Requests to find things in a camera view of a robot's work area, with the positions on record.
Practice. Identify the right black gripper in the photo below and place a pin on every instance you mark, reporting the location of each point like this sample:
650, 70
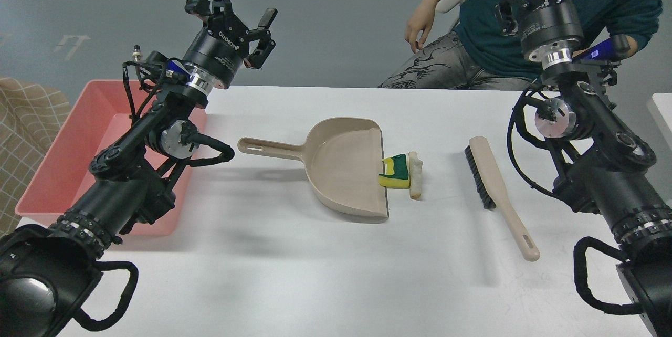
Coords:
548, 33

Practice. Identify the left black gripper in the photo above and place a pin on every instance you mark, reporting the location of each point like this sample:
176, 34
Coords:
217, 49

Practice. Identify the beige plastic dustpan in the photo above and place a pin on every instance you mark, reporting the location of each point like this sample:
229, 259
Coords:
343, 158

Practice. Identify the beige hand brush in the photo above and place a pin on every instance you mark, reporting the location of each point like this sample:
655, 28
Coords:
492, 190

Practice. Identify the yellow green sponge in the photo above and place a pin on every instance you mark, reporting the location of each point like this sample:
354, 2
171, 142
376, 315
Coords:
396, 174

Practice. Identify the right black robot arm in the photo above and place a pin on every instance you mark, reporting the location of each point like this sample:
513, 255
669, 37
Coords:
601, 163

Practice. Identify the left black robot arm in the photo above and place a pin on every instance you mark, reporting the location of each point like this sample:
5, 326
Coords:
53, 275

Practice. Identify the pink plastic bin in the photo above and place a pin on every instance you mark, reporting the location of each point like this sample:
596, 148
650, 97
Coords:
99, 117

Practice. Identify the person's right hand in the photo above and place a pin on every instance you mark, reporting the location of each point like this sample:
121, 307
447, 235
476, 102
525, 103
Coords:
419, 25

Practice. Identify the person in teal shirt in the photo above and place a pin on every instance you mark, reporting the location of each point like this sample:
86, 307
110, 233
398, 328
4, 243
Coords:
500, 44

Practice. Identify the white office chair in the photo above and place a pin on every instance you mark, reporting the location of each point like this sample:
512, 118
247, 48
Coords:
446, 6

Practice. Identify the white table at right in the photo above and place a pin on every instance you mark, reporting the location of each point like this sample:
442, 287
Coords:
659, 106

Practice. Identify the beige checkered cloth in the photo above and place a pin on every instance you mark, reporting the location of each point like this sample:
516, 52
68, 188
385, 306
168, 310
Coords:
31, 116

